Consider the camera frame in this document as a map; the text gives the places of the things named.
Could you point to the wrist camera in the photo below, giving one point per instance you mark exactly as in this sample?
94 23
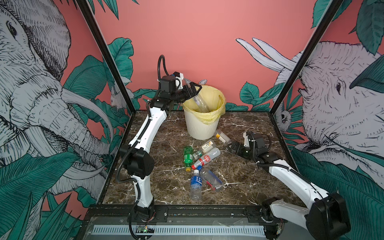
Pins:
252 139
171 83

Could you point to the crushed clear bottle blue cap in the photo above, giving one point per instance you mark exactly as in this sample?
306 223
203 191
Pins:
211 179

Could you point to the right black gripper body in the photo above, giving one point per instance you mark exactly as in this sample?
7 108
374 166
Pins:
247 153

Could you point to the small clear bottle cream label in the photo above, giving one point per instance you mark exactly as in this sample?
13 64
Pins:
203 149

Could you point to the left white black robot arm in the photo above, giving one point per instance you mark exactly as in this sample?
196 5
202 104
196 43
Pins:
137 163

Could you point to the clear bottle white cap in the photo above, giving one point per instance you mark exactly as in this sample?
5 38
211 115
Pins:
201 103

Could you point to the white perforated vent strip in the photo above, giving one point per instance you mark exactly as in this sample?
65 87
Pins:
175 230

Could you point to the right black corner post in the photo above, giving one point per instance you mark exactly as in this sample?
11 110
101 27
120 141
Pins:
321 28

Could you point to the yellow plastic bin liner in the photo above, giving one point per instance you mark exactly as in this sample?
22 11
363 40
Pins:
215 100

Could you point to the blue label bottle white cap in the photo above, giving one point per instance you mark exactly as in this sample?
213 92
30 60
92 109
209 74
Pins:
196 186

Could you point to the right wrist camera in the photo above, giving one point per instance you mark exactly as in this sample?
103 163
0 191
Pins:
252 139

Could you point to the white ribbed plastic bin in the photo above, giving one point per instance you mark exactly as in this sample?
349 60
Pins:
201 126

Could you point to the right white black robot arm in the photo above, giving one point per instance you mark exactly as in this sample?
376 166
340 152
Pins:
324 216

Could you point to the green bottle green label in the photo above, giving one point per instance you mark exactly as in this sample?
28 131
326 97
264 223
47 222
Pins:
188 158

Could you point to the left black corner post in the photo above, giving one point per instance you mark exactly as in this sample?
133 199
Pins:
88 15

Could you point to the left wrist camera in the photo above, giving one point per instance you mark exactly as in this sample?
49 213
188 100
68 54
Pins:
171 83

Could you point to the clear bottle orange label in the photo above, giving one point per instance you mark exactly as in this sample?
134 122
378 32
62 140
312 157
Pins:
223 137

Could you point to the black corner post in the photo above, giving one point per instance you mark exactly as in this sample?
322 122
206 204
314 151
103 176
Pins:
88 15
321 28

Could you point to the black front rail frame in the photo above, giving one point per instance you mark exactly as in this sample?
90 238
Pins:
164 213

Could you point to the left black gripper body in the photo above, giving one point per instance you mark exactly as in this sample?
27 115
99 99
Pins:
178 96

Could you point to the clear bottle red label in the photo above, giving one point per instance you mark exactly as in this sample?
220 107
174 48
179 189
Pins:
206 158

